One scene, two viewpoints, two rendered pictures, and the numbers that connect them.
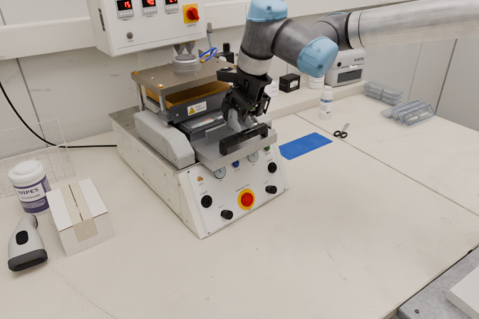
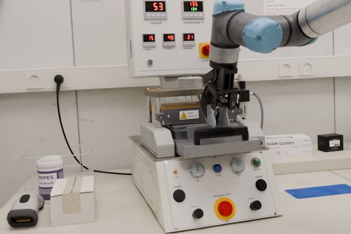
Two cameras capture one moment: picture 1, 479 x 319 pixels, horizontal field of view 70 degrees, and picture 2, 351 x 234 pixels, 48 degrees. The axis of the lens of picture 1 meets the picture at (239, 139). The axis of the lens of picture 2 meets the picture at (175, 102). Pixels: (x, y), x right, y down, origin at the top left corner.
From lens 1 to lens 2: 0.48 m
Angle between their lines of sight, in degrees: 34
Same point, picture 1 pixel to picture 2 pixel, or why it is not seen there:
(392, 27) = (328, 6)
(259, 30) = (218, 21)
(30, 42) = (86, 79)
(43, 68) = (93, 103)
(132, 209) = (120, 210)
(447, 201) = not seen: outside the picture
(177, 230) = (150, 225)
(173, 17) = (189, 51)
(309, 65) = (250, 38)
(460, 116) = not seen: outside the picture
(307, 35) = (251, 17)
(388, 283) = not seen: outside the picture
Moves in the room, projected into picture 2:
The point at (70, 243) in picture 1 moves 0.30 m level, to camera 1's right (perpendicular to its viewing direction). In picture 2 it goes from (57, 212) to (153, 223)
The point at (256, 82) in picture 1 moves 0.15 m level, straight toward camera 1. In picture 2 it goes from (222, 69) to (198, 70)
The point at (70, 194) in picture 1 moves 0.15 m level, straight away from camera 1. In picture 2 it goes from (73, 181) to (77, 170)
